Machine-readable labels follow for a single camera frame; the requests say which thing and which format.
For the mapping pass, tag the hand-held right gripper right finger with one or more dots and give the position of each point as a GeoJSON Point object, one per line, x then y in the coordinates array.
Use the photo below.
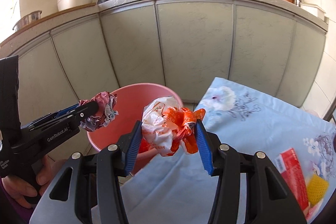
{"type": "Point", "coordinates": [206, 150]}

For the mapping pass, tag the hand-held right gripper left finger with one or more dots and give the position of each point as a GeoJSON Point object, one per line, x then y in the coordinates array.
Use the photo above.
{"type": "Point", "coordinates": [132, 150]}

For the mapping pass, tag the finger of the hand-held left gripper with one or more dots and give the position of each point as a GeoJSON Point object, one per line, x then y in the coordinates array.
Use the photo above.
{"type": "Point", "coordinates": [86, 109]}
{"type": "Point", "coordinates": [65, 110]}

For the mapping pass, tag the pink floral paper wrapper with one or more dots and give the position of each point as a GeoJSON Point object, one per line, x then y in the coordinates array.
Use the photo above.
{"type": "Point", "coordinates": [107, 108]}

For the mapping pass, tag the orange and white plastic bag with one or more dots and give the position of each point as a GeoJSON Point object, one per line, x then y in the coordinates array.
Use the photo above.
{"type": "Point", "coordinates": [160, 121]}

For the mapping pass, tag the pink plastic bucket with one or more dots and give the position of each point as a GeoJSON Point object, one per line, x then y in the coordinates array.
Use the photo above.
{"type": "Point", "coordinates": [131, 98]}

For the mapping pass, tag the person's left hand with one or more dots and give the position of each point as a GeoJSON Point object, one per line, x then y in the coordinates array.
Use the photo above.
{"type": "Point", "coordinates": [50, 171]}

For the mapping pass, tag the blue floral tablecloth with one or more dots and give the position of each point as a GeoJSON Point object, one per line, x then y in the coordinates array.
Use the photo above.
{"type": "Point", "coordinates": [236, 121]}

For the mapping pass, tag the red plastic bag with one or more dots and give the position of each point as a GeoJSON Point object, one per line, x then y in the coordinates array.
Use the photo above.
{"type": "Point", "coordinates": [291, 169]}

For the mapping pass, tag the steel basin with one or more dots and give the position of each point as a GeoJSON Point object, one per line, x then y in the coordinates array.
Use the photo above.
{"type": "Point", "coordinates": [27, 20]}

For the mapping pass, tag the grey kitchen cabinet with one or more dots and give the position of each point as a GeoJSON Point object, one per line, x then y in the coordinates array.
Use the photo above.
{"type": "Point", "coordinates": [194, 43]}

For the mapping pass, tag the yellow foam net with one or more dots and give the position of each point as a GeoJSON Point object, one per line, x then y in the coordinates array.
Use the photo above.
{"type": "Point", "coordinates": [316, 187]}

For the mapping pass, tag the small steel pot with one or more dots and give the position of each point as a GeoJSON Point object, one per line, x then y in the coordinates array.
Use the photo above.
{"type": "Point", "coordinates": [297, 1]}

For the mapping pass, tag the white plastic container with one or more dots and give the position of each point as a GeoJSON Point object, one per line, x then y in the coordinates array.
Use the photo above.
{"type": "Point", "coordinates": [312, 9]}

